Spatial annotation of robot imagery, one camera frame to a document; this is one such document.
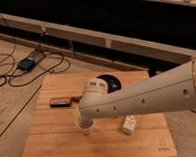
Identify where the dark round bowl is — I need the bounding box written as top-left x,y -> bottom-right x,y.
98,74 -> 121,93

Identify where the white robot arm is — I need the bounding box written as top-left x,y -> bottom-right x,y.
79,59 -> 196,119

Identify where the brown oblong food piece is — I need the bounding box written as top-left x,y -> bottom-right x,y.
72,96 -> 82,102

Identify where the wooden table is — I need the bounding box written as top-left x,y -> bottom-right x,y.
22,73 -> 176,157

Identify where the dark rectangular bar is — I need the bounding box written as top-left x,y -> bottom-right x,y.
50,97 -> 71,108

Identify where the white lotion bottle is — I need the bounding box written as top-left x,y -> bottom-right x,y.
122,115 -> 138,134

